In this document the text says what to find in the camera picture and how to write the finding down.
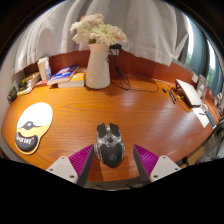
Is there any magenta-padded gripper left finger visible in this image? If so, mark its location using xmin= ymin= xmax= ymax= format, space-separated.
xmin=45 ymin=143 xmax=96 ymax=188

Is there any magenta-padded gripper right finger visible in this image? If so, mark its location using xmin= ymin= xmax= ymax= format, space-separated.
xmin=132 ymin=143 xmax=182 ymax=187

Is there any grey and black computer mouse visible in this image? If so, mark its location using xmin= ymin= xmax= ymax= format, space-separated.
xmin=94 ymin=122 xmax=126 ymax=169

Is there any white yellow black mouse pad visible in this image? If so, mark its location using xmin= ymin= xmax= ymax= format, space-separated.
xmin=14 ymin=101 xmax=54 ymax=156

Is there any white paper sheet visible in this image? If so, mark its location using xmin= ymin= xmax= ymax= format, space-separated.
xmin=192 ymin=106 xmax=210 ymax=129

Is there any silver laptop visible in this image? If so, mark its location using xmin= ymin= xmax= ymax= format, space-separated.
xmin=175 ymin=78 xmax=203 ymax=108

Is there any yellow and white book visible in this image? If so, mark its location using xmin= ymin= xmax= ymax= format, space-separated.
xmin=16 ymin=83 xmax=39 ymax=98

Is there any red-brown book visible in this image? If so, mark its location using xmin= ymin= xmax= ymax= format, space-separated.
xmin=34 ymin=79 xmax=50 ymax=88

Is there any orange and yellow book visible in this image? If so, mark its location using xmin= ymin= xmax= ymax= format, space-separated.
xmin=57 ymin=71 xmax=87 ymax=89

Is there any blue book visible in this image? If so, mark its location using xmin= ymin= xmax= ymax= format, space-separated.
xmin=46 ymin=64 xmax=80 ymax=86

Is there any clear sanitizer bottle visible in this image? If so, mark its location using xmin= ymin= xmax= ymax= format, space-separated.
xmin=45 ymin=64 xmax=53 ymax=80

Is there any cream travel tumbler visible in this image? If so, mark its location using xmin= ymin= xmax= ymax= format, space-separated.
xmin=37 ymin=55 xmax=50 ymax=82

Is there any white ceramic vase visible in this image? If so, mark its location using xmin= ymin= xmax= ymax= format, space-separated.
xmin=85 ymin=42 xmax=111 ymax=90

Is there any black power adapter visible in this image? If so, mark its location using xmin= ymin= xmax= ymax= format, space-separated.
xmin=109 ymin=43 xmax=123 ymax=56

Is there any white flower bouquet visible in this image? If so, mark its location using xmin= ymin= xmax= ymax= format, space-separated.
xmin=69 ymin=13 xmax=129 ymax=47

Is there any white curtain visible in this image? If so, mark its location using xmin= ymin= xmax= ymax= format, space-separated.
xmin=13 ymin=0 xmax=189 ymax=76

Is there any black cable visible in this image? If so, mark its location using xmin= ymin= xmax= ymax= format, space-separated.
xmin=108 ymin=49 xmax=160 ymax=94

